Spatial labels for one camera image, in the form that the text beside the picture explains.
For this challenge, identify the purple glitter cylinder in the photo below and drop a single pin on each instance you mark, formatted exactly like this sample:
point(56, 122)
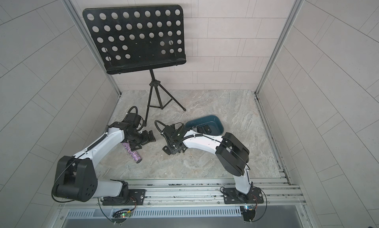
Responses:
point(134, 154)

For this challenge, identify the green circuit board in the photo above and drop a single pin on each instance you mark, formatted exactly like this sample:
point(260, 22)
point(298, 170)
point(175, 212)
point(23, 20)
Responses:
point(122, 215)
point(248, 212)

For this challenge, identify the right green circuit board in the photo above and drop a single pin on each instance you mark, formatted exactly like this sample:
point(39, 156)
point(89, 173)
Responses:
point(248, 212)

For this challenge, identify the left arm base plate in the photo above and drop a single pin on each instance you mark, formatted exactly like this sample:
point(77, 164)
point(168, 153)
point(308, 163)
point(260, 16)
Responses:
point(130, 197)

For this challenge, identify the black perforated music stand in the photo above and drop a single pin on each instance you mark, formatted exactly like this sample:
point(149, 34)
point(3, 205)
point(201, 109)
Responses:
point(140, 38)

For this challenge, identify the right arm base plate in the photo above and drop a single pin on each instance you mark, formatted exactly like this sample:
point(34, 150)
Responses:
point(232, 196)

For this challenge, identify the black key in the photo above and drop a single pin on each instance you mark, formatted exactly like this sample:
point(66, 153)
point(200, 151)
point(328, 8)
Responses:
point(207, 129)

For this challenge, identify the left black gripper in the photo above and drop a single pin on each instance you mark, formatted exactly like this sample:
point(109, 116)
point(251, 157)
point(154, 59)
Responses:
point(147, 139)

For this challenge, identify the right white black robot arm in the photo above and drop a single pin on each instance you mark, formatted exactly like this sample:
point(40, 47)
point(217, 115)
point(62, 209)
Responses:
point(232, 154)

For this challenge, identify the left green circuit board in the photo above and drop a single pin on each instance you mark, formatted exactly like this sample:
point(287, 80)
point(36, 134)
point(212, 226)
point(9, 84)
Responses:
point(122, 215)

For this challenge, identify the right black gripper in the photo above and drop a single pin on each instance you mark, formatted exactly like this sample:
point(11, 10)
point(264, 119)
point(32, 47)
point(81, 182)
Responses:
point(171, 147)

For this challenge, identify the teal plastic storage box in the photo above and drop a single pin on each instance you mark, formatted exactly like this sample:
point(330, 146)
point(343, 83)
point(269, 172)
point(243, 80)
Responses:
point(211, 120)

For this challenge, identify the aluminium mounting rail frame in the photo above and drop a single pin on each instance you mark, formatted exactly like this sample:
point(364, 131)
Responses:
point(174, 198)

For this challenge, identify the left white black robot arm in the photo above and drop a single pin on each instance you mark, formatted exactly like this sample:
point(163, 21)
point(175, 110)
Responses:
point(75, 178)

